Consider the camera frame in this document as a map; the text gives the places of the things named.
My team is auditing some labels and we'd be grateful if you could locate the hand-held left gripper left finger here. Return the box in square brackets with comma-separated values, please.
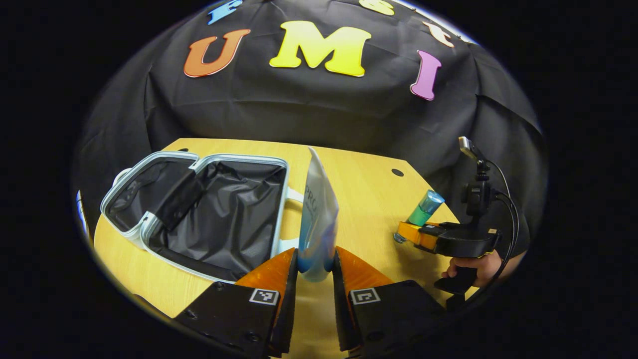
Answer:
[174, 248, 299, 359]

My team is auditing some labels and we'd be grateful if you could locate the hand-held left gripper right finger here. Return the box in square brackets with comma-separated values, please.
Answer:
[332, 246, 449, 352]

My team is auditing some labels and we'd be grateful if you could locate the teal bottle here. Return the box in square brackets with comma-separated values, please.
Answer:
[393, 189, 445, 244]

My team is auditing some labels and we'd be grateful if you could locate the white and blue tube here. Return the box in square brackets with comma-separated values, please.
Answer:
[298, 147, 340, 283]

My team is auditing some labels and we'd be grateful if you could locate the light blue small suitcase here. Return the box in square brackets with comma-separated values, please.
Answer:
[100, 151, 305, 284]

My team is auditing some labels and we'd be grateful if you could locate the black backdrop cloth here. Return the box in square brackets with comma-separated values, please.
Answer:
[75, 0, 546, 250]

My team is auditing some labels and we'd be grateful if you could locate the white panel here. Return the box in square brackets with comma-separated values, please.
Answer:
[76, 189, 91, 242]

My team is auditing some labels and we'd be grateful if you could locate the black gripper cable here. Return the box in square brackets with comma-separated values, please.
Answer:
[486, 160, 520, 300]

